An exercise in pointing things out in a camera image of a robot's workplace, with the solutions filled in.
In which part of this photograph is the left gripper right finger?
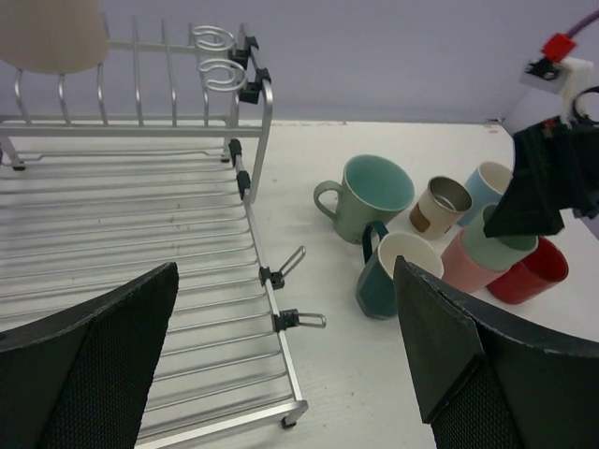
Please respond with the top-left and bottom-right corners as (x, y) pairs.
(393, 257), (598, 448)

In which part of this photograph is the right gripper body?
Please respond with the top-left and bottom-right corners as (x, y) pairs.
(545, 86), (599, 219)

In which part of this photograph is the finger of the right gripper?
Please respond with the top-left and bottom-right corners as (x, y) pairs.
(484, 125), (564, 238)

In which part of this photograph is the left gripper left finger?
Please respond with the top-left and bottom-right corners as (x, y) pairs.
(1, 263), (179, 448)

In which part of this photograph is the light blue patterned cup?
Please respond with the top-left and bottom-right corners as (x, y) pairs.
(459, 161), (512, 227)

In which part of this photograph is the light green tumbler cup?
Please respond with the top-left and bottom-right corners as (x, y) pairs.
(460, 204), (538, 272)

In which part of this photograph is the red mug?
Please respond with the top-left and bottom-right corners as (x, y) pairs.
(487, 237), (569, 305)

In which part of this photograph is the pink tumbler cup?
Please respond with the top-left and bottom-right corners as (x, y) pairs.
(441, 231), (505, 294)

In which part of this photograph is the dark green mug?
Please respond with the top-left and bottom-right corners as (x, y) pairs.
(356, 221), (445, 320)

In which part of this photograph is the sage green mug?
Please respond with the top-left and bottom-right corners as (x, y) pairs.
(313, 154), (416, 244)

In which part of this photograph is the beige tumbler cup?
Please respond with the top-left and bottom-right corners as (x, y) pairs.
(1, 0), (109, 75)

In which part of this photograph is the metal dish rack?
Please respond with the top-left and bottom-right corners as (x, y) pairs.
(1, 24), (326, 448)

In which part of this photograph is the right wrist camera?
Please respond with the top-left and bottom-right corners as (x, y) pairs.
(520, 32), (598, 126)

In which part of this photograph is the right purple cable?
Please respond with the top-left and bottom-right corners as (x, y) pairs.
(565, 0), (599, 38)

